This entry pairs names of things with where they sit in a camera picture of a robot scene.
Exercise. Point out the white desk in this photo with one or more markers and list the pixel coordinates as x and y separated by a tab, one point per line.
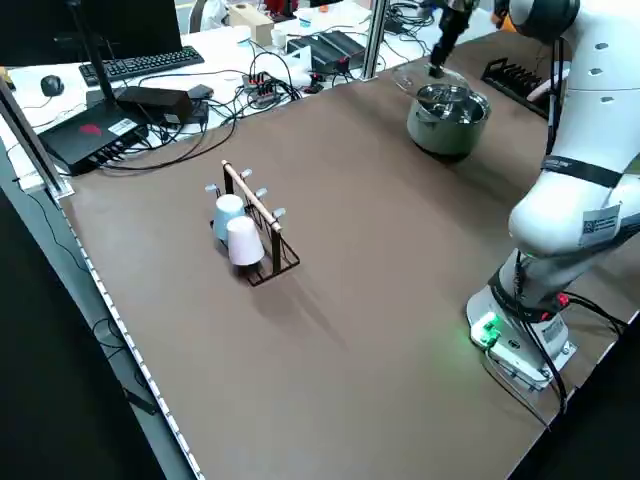
220	65

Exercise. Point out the glass pot lid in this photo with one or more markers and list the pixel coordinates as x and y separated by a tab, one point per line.
407	80

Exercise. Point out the pale pink cup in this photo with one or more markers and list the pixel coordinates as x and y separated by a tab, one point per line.
244	245

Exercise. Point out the black box with red logo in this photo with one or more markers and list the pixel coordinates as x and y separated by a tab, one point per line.
85	137

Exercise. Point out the grey steel cooking pot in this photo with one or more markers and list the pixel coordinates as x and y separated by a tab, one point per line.
445	137

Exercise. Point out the black power brick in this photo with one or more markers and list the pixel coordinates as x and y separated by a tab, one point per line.
155	102

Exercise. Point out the upright aluminium profile post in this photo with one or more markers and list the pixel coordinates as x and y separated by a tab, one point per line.
375	40

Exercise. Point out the black computer mouse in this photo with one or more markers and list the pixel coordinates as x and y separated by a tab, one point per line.
52	85

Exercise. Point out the brown cardboard box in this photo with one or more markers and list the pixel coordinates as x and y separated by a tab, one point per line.
252	22

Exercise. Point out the light blue cup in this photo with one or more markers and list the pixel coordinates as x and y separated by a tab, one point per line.
225	220

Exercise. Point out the black ribbed metal box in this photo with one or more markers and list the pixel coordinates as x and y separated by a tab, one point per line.
345	45
307	52

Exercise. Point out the pale pink round plate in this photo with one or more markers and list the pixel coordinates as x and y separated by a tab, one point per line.
542	91

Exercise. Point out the black slotted dish rack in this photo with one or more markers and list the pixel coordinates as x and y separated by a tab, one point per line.
515	80

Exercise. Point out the aluminium profile bar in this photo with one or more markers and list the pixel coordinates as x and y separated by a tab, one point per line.
35	145

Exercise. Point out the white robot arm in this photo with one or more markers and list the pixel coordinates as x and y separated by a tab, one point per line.
595	75

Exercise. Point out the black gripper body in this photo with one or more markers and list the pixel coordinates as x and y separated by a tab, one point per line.
456	22

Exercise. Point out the white paper cup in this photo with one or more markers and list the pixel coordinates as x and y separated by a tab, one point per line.
278	39

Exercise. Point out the black keyboard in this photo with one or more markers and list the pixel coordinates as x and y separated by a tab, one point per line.
142	62

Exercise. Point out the black computer monitor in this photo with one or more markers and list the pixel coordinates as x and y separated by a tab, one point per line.
125	25

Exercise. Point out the grey hub with red switches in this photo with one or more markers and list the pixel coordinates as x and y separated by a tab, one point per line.
260	86

